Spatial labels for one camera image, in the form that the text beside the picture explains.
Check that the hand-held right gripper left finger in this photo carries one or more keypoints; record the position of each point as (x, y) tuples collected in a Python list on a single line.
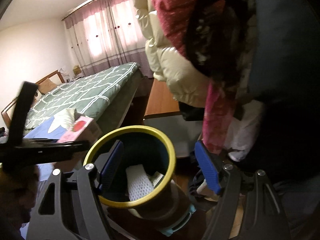
[(112, 170)]

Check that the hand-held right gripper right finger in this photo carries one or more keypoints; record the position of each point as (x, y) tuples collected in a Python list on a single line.
[(207, 167)]

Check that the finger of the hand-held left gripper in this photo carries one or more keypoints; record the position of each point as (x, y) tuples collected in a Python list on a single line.
[(57, 151)]

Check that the pink strawberry carton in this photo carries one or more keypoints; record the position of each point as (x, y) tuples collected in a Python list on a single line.
[(77, 128)]

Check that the large white foam net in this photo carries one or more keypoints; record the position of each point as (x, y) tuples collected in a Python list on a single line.
[(138, 185)]

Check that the yellow-rimmed dark trash bin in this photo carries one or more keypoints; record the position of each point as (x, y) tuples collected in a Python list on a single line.
[(172, 155)]

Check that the white printed paper box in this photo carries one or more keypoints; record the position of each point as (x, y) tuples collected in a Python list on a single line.
[(156, 178)]

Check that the person's left hand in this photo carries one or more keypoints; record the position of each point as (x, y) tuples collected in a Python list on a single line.
[(17, 195)]

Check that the blue star printed tablecloth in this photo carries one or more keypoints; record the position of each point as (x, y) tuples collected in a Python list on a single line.
[(41, 130)]

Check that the brown face pillow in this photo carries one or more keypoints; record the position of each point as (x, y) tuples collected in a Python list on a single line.
[(46, 86)]

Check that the pink dotted scarf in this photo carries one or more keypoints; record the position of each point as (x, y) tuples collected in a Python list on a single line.
[(216, 120)]

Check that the white cloth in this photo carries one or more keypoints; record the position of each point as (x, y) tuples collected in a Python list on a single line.
[(245, 135)]

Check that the green checked quilt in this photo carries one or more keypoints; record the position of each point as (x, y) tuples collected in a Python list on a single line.
[(82, 90)]

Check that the wooden bed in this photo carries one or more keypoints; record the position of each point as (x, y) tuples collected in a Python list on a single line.
[(120, 105)]

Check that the yellow tissue box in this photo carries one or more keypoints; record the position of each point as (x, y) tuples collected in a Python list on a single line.
[(76, 70)]

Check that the long wooden cabinet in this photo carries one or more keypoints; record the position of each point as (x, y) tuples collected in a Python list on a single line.
[(161, 100)]

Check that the pink white curtain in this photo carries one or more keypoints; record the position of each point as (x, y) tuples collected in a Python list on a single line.
[(105, 37)]

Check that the cream puffer jacket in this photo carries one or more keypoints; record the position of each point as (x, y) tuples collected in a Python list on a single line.
[(175, 62)]

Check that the dark leopard print garment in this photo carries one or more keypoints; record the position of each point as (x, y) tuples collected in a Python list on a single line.
[(215, 40)]

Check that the dark blue garment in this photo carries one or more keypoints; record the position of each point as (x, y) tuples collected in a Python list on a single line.
[(287, 42)]

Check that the red dotted quilted jacket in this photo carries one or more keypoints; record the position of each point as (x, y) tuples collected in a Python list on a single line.
[(172, 12)]

